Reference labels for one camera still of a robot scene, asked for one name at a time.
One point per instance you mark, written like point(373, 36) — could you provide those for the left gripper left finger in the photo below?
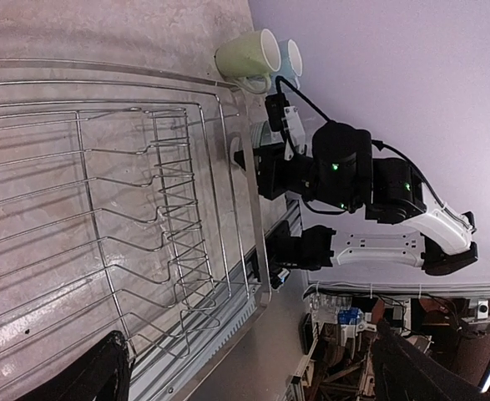
point(102, 373)

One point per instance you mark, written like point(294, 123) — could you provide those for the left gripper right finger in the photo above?
point(402, 372)

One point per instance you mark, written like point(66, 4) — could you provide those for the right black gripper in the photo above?
point(275, 175)

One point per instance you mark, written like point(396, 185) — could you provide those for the light blue ceramic mug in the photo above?
point(291, 66)

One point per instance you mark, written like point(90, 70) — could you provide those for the green ceramic mug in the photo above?
point(249, 60)

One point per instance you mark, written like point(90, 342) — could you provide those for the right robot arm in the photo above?
point(342, 173)

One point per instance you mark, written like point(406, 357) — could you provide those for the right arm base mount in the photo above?
point(310, 251)

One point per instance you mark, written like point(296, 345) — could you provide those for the metal wire dish rack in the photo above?
point(126, 195)

